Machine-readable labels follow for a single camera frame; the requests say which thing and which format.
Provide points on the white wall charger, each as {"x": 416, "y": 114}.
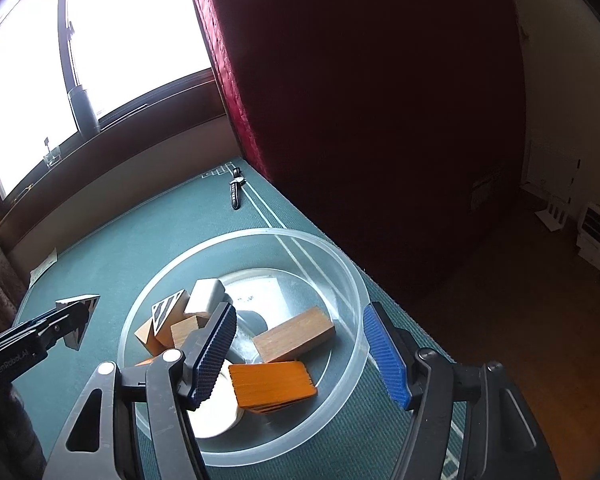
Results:
{"x": 205, "y": 295}

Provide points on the white space heater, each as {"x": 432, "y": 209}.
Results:
{"x": 595, "y": 230}

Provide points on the white board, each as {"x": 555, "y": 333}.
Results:
{"x": 547, "y": 170}

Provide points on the white round lid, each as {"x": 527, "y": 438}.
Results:
{"x": 220, "y": 417}

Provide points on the small clear glass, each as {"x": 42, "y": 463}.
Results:
{"x": 53, "y": 156}

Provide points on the person's left forearm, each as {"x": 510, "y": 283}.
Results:
{"x": 10, "y": 425}

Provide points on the clear plastic bowl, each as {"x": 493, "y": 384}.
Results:
{"x": 330, "y": 280}

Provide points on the brown wooden block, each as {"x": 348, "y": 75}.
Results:
{"x": 295, "y": 335}

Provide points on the light wooden wedge block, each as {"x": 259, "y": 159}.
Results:
{"x": 187, "y": 330}

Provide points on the wooden window frame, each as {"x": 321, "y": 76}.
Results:
{"x": 145, "y": 105}

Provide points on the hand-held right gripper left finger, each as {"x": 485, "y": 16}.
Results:
{"x": 215, "y": 355}

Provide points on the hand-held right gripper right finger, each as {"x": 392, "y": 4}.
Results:
{"x": 385, "y": 355}

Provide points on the dark bottle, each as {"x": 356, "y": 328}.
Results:
{"x": 82, "y": 110}

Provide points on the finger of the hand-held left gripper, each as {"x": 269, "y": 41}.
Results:
{"x": 65, "y": 320}
{"x": 25, "y": 325}

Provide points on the white striped wedge block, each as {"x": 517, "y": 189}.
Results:
{"x": 165, "y": 310}
{"x": 77, "y": 338}

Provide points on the black wristwatch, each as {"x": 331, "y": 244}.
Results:
{"x": 236, "y": 192}

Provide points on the paper sheet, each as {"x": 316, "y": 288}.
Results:
{"x": 44, "y": 264}

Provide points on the small white stand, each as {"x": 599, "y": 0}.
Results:
{"x": 555, "y": 212}

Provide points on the red quilted curtain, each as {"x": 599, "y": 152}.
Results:
{"x": 355, "y": 110}

